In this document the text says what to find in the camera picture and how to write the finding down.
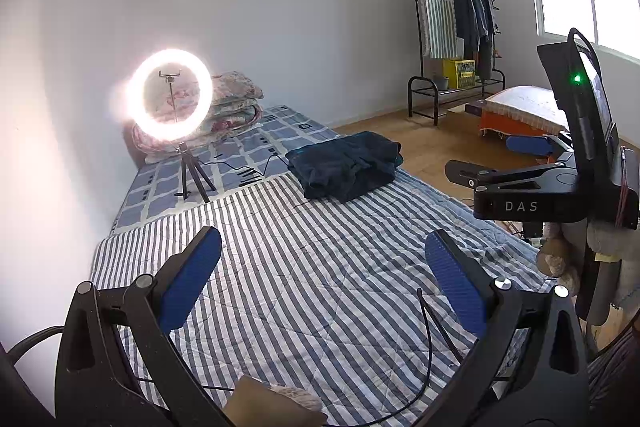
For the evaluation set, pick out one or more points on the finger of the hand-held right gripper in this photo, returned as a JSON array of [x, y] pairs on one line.
[[465, 174], [530, 144]]

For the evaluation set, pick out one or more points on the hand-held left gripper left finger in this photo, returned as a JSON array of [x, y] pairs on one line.
[[192, 277]]

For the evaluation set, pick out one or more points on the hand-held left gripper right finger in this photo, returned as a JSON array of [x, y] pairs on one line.
[[455, 287]]

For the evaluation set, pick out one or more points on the teal plaid fleece garment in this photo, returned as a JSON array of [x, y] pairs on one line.
[[345, 167]]

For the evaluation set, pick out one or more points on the black clothes rack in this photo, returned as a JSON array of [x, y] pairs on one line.
[[423, 79]]

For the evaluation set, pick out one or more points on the dark hanging clothes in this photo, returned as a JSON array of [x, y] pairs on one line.
[[470, 17]]

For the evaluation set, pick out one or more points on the person's right hand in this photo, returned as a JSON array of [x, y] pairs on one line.
[[552, 257]]

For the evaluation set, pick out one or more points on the person's left hand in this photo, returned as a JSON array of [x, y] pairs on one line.
[[270, 402]]

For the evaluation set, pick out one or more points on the orange white covered stool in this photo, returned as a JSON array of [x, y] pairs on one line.
[[520, 107]]

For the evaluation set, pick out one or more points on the dark box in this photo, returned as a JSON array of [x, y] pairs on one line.
[[475, 108]]

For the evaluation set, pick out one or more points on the small grey bucket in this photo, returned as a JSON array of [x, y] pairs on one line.
[[441, 83]]

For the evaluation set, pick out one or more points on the yellow crate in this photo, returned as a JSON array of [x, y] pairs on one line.
[[457, 74]]

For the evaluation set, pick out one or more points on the blue white striped blanket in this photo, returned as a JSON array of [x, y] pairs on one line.
[[310, 257]]

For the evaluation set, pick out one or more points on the brown bed headboard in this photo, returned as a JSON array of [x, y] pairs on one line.
[[131, 147]]

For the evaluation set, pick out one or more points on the striped hanging cloth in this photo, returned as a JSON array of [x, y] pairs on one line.
[[440, 22]]

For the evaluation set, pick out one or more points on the folded floral quilt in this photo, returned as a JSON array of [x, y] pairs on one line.
[[230, 107]]

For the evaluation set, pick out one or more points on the grey striped cloth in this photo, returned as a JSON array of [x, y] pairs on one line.
[[612, 372]]

